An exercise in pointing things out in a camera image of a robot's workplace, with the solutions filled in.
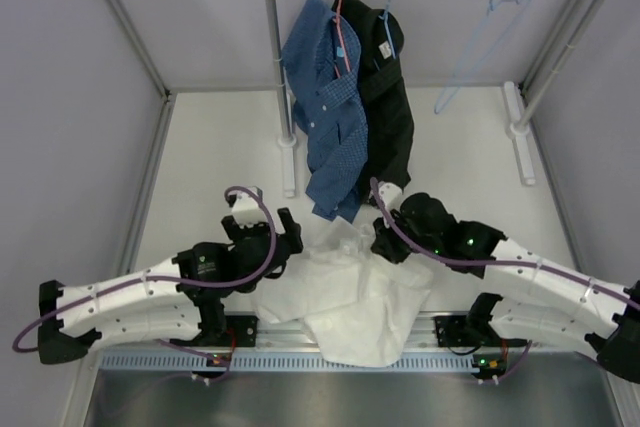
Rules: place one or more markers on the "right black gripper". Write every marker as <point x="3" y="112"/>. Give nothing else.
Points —
<point x="386" y="246"/>

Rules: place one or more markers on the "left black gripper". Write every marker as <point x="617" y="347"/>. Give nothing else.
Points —
<point x="238" y="233"/>

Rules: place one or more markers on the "white shirt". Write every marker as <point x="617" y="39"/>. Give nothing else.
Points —
<point x="339" y="274"/>

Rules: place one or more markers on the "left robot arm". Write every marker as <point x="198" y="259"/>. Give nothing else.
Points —
<point x="179" y="300"/>

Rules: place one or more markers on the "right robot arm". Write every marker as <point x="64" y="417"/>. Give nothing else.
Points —
<point x="523" y="296"/>

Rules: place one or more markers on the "black shirt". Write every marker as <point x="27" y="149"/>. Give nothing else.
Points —
<point x="383" y="94"/>

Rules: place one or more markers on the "blue checked shirt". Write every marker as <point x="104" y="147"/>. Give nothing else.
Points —
<point x="328" y="109"/>

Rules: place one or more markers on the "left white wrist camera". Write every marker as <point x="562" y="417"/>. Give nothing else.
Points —
<point x="245" y="210"/>

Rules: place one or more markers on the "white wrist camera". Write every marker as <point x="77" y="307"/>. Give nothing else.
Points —
<point x="390" y="195"/>
<point x="245" y="210"/>

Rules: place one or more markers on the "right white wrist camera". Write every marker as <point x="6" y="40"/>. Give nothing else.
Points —
<point x="390" y="195"/>

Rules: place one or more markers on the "aluminium mounting rail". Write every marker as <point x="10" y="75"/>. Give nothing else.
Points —
<point x="430" y="329"/>

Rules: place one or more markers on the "grey slotted cable duct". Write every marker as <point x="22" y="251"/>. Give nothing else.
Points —
<point x="293" y="362"/>

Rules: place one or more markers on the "blue wire hanger with shirt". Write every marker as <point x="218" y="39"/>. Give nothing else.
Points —
<point x="388" y="12"/>

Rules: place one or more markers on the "pink wire hanger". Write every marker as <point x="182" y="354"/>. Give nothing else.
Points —
<point x="343" y="52"/>

